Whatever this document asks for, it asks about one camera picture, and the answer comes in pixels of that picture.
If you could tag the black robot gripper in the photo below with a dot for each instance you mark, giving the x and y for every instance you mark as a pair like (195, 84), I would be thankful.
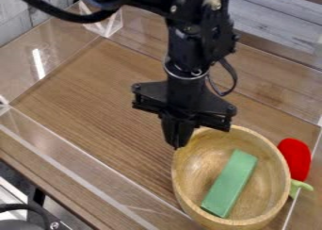
(185, 106)

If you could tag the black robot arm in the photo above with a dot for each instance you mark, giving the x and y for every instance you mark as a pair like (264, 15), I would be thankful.
(200, 36)

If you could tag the green rectangular block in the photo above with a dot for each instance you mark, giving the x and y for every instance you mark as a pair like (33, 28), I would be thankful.
(228, 184)

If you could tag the brown wooden bowl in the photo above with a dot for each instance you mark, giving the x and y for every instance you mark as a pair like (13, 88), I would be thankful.
(196, 165)

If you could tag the red plush strawberry toy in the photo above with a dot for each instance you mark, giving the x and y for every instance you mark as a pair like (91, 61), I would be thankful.
(296, 154)

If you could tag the clear acrylic corner bracket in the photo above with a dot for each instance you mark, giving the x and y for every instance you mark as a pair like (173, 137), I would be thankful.
(105, 28)

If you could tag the black metal table bracket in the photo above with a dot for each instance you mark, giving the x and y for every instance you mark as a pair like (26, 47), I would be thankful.
(38, 215)

